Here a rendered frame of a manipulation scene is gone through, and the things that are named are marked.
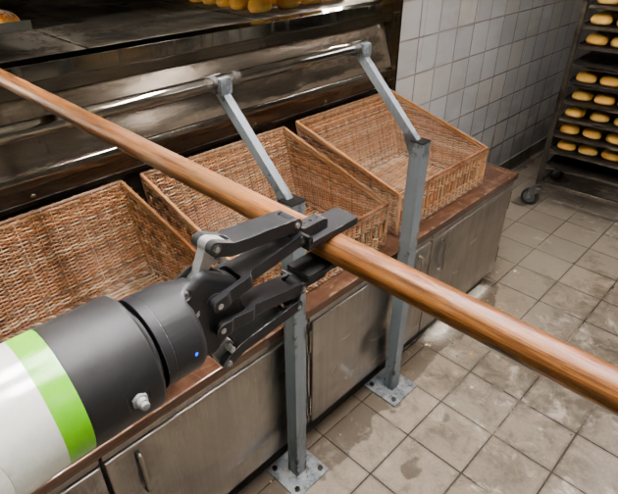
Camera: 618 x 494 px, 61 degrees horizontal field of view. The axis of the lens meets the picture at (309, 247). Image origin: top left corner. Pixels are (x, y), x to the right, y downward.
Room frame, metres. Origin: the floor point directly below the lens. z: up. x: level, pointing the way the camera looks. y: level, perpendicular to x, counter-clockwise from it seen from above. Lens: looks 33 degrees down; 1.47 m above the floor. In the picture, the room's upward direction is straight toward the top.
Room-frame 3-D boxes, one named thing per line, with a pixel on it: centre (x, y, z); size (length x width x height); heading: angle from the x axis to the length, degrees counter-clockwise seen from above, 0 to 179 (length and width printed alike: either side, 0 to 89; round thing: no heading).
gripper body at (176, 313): (0.32, 0.10, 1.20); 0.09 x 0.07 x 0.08; 136
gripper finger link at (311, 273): (0.43, -0.01, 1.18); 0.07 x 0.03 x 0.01; 136
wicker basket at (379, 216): (1.36, 0.12, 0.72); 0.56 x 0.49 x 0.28; 134
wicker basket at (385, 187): (1.80, -0.31, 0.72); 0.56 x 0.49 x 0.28; 135
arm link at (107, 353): (0.27, 0.15, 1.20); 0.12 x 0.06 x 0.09; 46
